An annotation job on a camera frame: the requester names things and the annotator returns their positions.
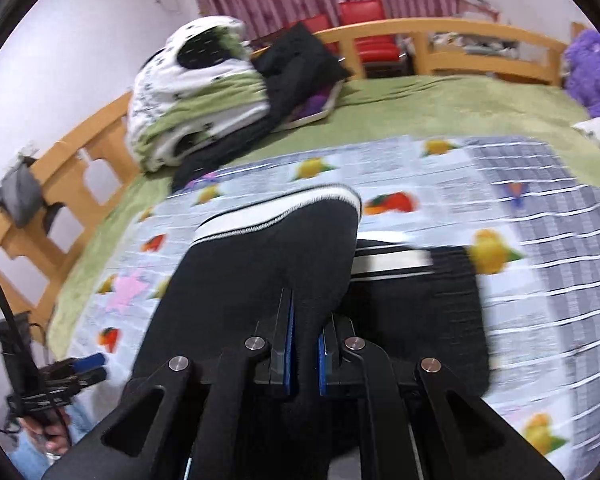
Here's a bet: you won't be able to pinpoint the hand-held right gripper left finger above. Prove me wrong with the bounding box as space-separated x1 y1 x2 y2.
42 287 296 480

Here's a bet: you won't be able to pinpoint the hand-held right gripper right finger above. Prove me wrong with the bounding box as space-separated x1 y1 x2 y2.
317 311 566 480

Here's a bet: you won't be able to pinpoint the black pants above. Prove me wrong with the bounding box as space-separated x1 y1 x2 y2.
130 183 491 480

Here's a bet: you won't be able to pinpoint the person's left forearm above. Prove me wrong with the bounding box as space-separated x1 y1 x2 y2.
7 400 98 480

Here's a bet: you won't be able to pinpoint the person's left hand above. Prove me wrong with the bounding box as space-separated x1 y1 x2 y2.
20 404 74 454

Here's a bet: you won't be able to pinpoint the grey cloth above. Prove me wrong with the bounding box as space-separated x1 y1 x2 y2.
0 156 47 227

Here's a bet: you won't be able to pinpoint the fruit print plastic tablecloth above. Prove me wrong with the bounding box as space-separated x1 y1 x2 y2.
67 134 600 466

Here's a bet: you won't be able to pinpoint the purple cloth with white edge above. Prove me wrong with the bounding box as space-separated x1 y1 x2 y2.
289 81 344 124

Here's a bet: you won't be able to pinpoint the white and green floral quilt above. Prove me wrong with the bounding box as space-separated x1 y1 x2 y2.
127 16 271 173

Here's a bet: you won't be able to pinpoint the pile of black clothes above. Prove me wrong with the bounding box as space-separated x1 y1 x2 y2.
172 22 352 192

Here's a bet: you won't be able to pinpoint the green bed blanket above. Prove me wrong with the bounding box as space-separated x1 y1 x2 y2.
47 75 600 346

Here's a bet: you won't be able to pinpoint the red chair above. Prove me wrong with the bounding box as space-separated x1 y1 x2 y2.
290 14 339 56
337 0 404 64

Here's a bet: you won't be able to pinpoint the purple plush toy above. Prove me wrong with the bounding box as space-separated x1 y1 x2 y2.
562 29 600 118

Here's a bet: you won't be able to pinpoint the wooden bed frame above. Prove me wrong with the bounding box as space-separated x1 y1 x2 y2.
0 16 588 346

